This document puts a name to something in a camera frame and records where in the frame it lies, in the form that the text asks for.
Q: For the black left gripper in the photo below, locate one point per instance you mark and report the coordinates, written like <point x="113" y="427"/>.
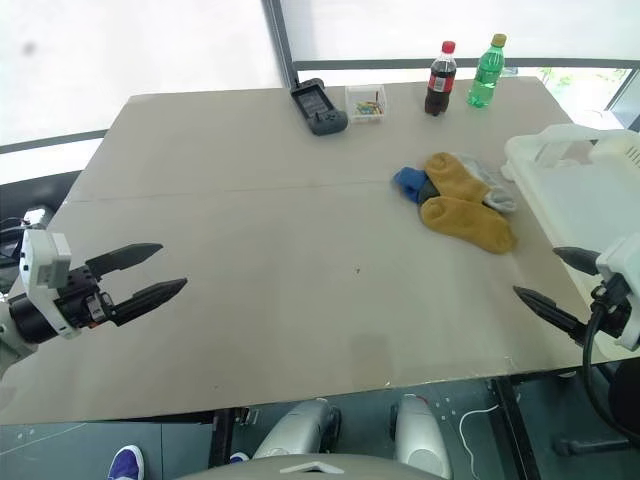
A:
<point x="80" y="296"/>

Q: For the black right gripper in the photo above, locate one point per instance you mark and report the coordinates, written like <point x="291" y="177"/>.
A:
<point x="611" y="310"/>

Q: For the mustard yellow sock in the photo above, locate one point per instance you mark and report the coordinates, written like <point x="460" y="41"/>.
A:
<point x="457" y="180"/>
<point x="470" y="225"/>

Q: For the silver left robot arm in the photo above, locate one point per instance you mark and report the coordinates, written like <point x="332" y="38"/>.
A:
<point x="27" y="320"/>

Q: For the white plastic basket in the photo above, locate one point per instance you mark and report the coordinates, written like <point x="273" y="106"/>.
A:
<point x="565" y="200"/>

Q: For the small clear plastic box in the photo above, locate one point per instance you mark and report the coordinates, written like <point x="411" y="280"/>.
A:
<point x="365" y="95"/>

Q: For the light grey sock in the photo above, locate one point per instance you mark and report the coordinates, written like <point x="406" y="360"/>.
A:
<point x="497" y="196"/>

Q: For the dark green cloth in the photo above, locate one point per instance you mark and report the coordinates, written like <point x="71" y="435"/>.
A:
<point x="429" y="192"/>

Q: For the blue sock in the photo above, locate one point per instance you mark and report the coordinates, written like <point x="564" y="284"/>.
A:
<point x="409" y="181"/>

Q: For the blue shoe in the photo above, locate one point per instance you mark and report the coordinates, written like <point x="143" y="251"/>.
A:
<point x="127" y="462"/>
<point x="239" y="457"/>

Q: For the silver right robot leg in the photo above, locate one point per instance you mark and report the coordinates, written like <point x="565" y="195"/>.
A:
<point x="417" y="435"/>

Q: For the silver robot leg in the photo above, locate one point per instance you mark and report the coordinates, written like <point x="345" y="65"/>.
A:
<point x="417" y="435"/>
<point x="300" y="427"/>

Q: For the green soda bottle yellow cap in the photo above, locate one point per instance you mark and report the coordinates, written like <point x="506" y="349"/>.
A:
<point x="486" y="75"/>

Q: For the silver left robot leg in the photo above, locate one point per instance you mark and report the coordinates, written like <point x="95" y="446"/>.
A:
<point x="300" y="427"/>

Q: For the cola bottle with red cap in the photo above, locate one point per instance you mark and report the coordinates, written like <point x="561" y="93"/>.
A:
<point x="440" y="82"/>

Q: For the black handheld remote controller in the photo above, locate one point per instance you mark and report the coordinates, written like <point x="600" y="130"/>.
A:
<point x="317" y="107"/>

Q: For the grey robot torso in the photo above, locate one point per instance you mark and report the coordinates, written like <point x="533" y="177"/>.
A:
<point x="310" y="469"/>

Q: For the small colourful pieces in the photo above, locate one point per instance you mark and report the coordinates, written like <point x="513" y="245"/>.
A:
<point x="369" y="108"/>

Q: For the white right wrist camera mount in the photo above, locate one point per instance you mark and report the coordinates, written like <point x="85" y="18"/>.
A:
<point x="622" y="262"/>

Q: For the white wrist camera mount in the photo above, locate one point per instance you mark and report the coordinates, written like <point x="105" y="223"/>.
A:
<point x="622" y="262"/>
<point x="42" y="265"/>

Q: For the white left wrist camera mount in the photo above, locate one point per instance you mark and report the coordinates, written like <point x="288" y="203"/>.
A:
<point x="42" y="265"/>

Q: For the dark window frame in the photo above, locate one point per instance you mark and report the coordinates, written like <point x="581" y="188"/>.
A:
<point x="281" y="35"/>

